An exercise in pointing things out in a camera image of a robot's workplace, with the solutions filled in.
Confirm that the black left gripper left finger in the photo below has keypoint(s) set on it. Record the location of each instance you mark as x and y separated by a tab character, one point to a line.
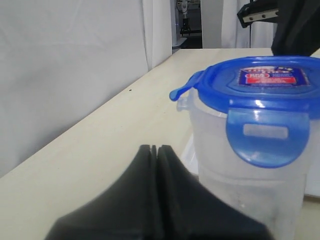
128	210

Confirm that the background equipment in gap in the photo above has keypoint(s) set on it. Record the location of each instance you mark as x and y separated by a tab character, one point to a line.
186	24

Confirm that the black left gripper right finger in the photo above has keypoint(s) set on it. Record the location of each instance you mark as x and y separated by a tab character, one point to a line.
191	212

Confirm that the blue plastic lid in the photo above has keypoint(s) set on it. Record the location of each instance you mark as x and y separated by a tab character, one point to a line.
269	101

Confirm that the clear plastic tall container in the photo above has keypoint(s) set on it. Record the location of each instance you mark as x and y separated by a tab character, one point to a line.
272	196

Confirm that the white curtain backdrop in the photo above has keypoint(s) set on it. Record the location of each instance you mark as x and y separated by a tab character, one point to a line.
62	59

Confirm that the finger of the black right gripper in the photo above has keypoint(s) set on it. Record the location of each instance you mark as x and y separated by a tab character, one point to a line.
298	28

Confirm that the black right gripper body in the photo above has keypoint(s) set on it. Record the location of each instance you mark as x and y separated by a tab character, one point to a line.
258	11

